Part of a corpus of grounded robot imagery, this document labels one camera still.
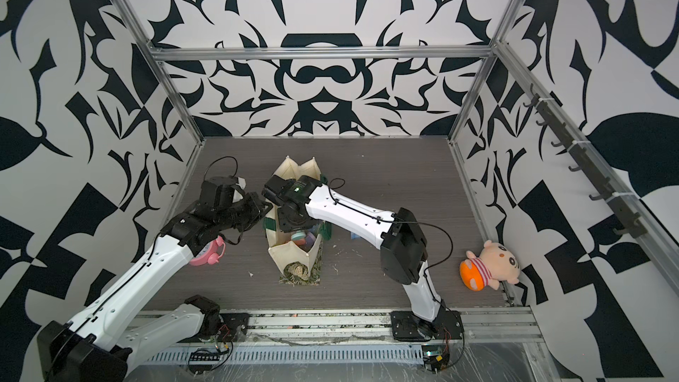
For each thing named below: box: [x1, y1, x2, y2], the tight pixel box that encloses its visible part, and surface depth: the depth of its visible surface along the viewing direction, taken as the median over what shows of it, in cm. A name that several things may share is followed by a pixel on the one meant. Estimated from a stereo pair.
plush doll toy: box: [458, 239, 521, 292], surface depth 80 cm
